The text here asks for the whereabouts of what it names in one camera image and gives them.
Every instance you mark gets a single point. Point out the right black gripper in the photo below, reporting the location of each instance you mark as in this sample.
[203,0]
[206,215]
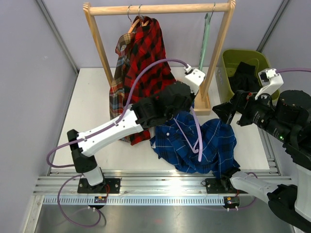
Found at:
[243,101]

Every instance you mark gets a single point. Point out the blue plaid shirt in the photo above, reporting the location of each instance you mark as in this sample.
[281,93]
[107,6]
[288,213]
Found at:
[209,148]

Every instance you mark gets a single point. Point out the mint green hanger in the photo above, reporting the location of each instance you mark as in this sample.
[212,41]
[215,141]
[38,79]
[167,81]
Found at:
[205,39]

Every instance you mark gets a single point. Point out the lilac hanger of blue shirt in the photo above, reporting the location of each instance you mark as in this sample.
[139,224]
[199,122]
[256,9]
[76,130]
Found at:
[198,146]

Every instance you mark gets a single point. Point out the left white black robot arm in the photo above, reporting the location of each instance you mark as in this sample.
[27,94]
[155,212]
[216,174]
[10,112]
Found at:
[142,115]

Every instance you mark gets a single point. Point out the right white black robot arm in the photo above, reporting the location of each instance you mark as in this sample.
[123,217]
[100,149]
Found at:
[289,121]

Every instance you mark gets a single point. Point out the red black plaid shirt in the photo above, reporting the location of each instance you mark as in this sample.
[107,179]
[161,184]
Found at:
[147,48]

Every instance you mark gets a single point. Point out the brown plaid shirt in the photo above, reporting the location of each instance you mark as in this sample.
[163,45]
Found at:
[117,93]

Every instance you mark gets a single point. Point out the wooden hanger of red shirt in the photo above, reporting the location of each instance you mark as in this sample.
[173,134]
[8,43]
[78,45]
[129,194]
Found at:
[141,18]

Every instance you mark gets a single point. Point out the wooden hanger of brown shirt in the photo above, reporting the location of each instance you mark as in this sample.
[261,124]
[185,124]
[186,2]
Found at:
[135,23]

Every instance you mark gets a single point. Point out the wooden clothes rack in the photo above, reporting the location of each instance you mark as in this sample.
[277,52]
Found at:
[202,104]

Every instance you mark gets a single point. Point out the green plastic basket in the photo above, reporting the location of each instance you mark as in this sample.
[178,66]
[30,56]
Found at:
[230,60]

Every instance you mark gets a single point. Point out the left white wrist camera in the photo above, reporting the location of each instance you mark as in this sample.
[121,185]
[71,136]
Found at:
[193,78]

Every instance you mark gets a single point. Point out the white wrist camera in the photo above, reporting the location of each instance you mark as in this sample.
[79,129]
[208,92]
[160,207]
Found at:
[270,80]
[193,78]

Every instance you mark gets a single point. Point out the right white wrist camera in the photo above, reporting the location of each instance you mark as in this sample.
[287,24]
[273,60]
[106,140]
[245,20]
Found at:
[270,80]

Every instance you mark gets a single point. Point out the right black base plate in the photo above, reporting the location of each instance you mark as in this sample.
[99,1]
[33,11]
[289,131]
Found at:
[219,186]

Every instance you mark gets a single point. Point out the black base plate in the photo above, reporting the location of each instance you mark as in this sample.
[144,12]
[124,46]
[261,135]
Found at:
[110,185]
[219,186]

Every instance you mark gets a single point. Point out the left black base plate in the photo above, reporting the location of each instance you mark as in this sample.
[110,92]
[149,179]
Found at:
[110,185]

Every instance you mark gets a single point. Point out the aluminium mounting rail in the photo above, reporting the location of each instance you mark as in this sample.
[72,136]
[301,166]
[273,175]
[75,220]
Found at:
[151,188]

